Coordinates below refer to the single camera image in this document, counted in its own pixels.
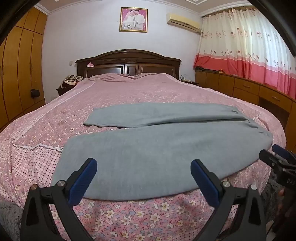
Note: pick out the small pink cloth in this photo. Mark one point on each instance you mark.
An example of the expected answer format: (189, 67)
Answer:
(89, 64)

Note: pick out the wooden wardrobe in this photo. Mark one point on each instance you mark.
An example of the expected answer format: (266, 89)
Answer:
(20, 64)

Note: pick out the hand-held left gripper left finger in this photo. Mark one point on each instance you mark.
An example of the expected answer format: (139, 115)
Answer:
(84, 178)

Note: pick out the pink floral bedspread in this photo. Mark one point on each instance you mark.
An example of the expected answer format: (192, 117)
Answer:
(129, 92)

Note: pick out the wooden nightstand with clutter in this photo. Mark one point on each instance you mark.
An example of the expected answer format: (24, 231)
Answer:
(188, 81)

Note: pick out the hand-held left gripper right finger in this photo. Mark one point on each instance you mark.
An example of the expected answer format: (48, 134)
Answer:
(204, 180)

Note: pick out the wall air conditioner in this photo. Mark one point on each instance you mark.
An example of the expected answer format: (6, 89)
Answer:
(182, 22)

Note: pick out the dark wooden headboard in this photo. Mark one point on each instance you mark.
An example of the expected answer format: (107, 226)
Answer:
(129, 60)

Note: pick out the pile of clothes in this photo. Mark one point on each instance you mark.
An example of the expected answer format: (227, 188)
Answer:
(71, 80)

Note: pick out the cream and red curtain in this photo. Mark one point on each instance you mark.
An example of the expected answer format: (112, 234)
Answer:
(242, 41)

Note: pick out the grey pants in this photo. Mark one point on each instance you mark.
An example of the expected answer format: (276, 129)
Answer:
(150, 157)

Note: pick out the grey shaggy rug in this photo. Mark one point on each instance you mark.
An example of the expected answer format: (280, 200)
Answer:
(10, 217)

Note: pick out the framed wall photo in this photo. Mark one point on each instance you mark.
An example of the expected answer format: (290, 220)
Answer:
(133, 19)

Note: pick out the dark wooden nightstand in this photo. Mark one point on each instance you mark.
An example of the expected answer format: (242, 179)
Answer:
(62, 90)

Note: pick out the low wooden cabinet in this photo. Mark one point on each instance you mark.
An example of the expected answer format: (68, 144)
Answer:
(245, 88)

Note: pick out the dark cloth on cabinet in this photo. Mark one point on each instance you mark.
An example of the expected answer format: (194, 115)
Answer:
(205, 69)

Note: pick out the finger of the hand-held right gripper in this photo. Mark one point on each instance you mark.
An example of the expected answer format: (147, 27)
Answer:
(279, 150)
(268, 157)

